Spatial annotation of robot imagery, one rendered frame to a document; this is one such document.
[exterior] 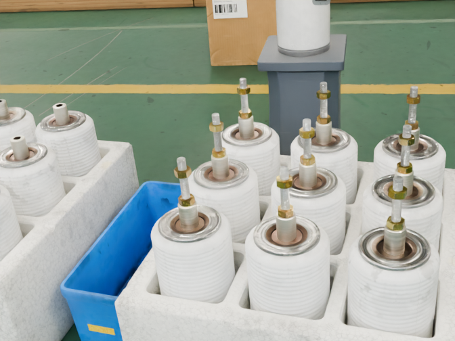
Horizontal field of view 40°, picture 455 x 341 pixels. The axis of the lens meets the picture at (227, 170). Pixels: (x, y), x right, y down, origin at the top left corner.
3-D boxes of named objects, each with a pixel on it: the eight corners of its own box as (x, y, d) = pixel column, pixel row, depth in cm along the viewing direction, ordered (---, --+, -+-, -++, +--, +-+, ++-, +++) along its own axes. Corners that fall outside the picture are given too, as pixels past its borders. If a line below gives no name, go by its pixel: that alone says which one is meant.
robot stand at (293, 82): (275, 172, 133) (268, 35, 118) (344, 174, 130) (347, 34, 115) (265, 210, 121) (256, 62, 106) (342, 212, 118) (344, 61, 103)
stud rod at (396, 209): (387, 237, 67) (391, 176, 63) (394, 234, 67) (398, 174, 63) (394, 242, 66) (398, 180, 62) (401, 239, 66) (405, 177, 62)
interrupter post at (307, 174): (309, 191, 79) (309, 168, 77) (294, 185, 81) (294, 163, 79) (321, 183, 80) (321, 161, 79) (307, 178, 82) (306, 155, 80)
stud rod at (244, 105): (246, 128, 92) (243, 80, 89) (241, 126, 93) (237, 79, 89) (250, 125, 93) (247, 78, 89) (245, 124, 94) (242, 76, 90)
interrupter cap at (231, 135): (212, 134, 95) (212, 130, 95) (254, 121, 98) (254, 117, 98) (238, 153, 89) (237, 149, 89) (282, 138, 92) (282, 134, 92)
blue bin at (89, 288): (154, 234, 117) (145, 179, 111) (209, 241, 113) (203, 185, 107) (72, 352, 92) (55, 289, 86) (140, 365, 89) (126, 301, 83)
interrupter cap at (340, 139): (313, 126, 95) (313, 122, 94) (359, 137, 91) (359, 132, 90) (288, 148, 90) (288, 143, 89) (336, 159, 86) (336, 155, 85)
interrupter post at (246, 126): (235, 136, 94) (234, 116, 93) (249, 131, 95) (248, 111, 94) (244, 141, 92) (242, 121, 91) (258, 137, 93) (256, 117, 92)
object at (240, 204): (206, 258, 98) (193, 157, 89) (267, 260, 96) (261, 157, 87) (193, 300, 90) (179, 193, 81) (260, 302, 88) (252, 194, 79)
